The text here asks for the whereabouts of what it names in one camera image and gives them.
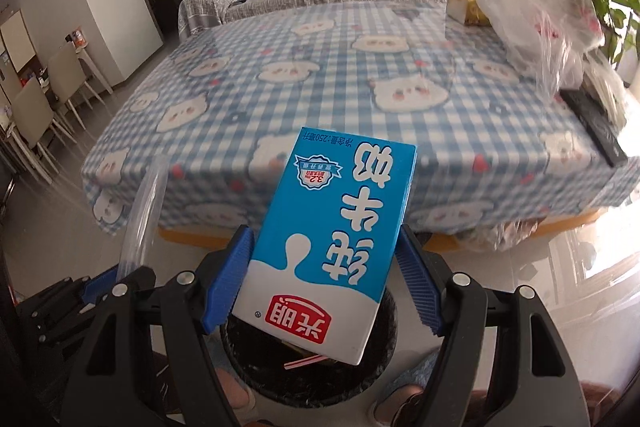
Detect crumpled clear plastic bag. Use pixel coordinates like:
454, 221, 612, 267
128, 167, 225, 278
452, 217, 546, 253

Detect large clear plastic bag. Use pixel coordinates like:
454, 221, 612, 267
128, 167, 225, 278
470, 0, 606, 100

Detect stack of white bags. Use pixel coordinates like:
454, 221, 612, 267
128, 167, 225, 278
582, 57, 628, 125

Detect person's leg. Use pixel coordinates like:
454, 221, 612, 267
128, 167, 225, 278
215, 367, 258, 413

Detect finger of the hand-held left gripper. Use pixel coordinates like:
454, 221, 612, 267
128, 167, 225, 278
127, 266, 158, 300
80, 271, 119, 305

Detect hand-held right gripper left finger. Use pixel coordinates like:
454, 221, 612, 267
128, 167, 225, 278
60, 224, 256, 427

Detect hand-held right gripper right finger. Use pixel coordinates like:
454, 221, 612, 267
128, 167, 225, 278
397, 224, 608, 427

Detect blue and white milk carton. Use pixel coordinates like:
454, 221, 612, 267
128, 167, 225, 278
231, 126, 417, 365

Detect blue checked bear tablecloth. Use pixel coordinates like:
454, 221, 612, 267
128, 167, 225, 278
80, 0, 640, 235

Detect trash bin with black liner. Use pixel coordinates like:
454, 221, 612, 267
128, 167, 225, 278
220, 292, 398, 398

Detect white and gold box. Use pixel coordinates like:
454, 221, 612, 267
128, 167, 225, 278
446, 0, 493, 26

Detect clear plastic tube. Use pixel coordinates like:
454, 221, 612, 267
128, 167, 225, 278
117, 157, 168, 280

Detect red and white straw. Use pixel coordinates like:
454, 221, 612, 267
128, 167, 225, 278
282, 354, 326, 370

